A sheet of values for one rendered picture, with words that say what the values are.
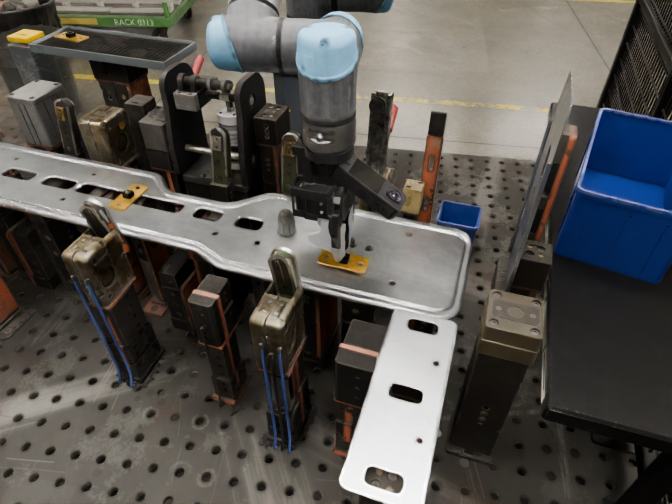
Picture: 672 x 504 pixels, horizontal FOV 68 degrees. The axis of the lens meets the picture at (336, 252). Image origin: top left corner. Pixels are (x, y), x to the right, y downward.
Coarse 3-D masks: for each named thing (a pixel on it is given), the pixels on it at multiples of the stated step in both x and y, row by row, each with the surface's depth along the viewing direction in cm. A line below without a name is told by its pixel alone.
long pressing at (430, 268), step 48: (0, 144) 114; (0, 192) 101; (48, 192) 101; (144, 192) 101; (144, 240) 91; (192, 240) 90; (240, 240) 90; (288, 240) 90; (384, 240) 90; (432, 240) 90; (336, 288) 81; (384, 288) 81; (432, 288) 81
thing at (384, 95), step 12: (372, 96) 86; (384, 96) 86; (372, 108) 84; (384, 108) 84; (372, 120) 88; (384, 120) 88; (372, 132) 90; (384, 132) 88; (372, 144) 91; (384, 144) 90; (372, 156) 93; (384, 156) 91; (384, 168) 93
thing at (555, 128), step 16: (560, 96) 66; (560, 112) 62; (560, 128) 59; (544, 144) 71; (544, 160) 67; (544, 176) 62; (528, 192) 76; (528, 208) 74; (528, 224) 67; (512, 240) 83; (512, 256) 81; (512, 272) 73
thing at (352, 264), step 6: (324, 252) 86; (330, 252) 86; (318, 258) 85; (324, 258) 85; (330, 258) 85; (342, 258) 84; (348, 258) 84; (354, 258) 85; (360, 258) 85; (366, 258) 85; (324, 264) 84; (330, 264) 84; (336, 264) 84; (342, 264) 84; (348, 264) 84; (354, 264) 84; (366, 264) 84; (348, 270) 83; (354, 270) 83; (360, 270) 83
